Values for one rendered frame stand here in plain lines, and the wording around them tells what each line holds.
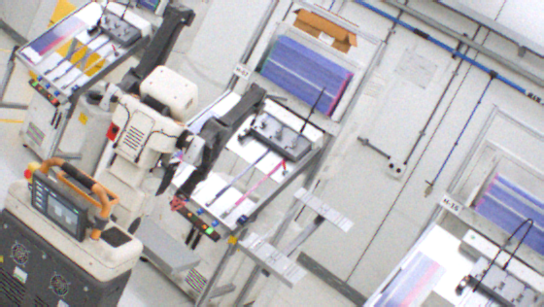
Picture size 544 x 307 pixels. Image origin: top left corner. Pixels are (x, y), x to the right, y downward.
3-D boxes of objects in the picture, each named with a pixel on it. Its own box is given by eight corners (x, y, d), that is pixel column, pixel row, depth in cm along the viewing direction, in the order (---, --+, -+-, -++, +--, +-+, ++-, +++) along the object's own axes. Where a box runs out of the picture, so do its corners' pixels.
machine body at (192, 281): (208, 324, 347) (255, 240, 333) (131, 255, 376) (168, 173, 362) (262, 302, 404) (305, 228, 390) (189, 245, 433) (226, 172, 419)
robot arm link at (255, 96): (255, 75, 275) (274, 86, 274) (246, 95, 284) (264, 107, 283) (202, 123, 243) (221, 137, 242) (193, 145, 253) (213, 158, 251)
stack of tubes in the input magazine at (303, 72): (327, 116, 328) (351, 73, 322) (257, 73, 349) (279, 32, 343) (336, 118, 339) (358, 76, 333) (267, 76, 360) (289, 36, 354)
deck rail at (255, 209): (233, 237, 307) (232, 230, 302) (230, 234, 308) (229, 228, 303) (321, 154, 340) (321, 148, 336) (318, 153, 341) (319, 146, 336)
